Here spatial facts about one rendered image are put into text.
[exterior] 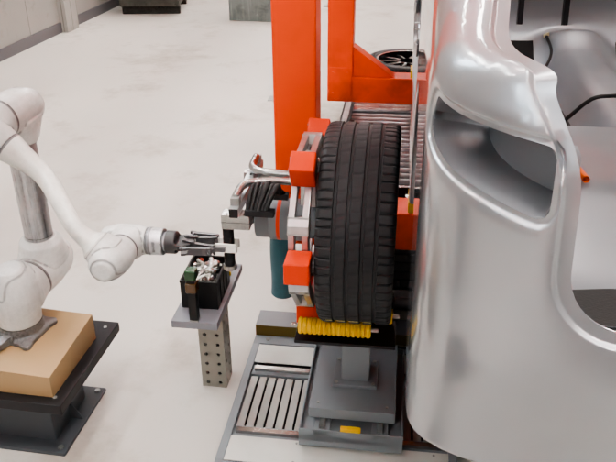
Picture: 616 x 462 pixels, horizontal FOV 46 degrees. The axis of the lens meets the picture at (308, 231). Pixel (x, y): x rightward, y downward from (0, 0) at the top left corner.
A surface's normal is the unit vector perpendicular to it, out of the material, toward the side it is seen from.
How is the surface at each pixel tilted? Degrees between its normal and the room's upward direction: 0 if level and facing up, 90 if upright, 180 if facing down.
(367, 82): 90
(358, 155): 26
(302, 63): 90
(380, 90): 90
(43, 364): 5
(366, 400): 0
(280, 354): 0
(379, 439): 90
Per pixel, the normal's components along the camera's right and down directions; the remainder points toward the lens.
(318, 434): -0.13, 0.46
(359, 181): -0.09, -0.36
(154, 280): 0.00, -0.89
